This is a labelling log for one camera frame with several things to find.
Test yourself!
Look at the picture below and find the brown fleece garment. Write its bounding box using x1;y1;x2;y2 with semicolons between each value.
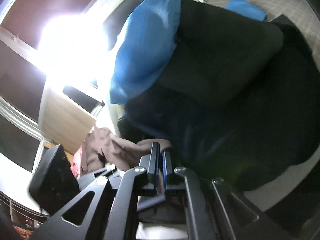
80;127;171;176

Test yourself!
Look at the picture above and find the folded pink shirt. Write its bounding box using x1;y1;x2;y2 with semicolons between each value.
71;147;82;179

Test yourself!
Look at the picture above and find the light wood board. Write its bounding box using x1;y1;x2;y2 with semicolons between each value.
38;82;97;154

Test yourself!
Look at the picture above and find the black garment yellow print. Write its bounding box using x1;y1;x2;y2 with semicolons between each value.
125;0;319;191

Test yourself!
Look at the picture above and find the blue garment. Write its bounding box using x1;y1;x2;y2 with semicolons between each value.
110;0;182;105

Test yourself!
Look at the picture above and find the plaid beige table cloth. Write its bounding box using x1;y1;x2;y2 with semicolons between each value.
205;0;319;57

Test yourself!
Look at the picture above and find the bright ring light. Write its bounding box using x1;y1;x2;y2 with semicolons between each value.
37;14;108;85

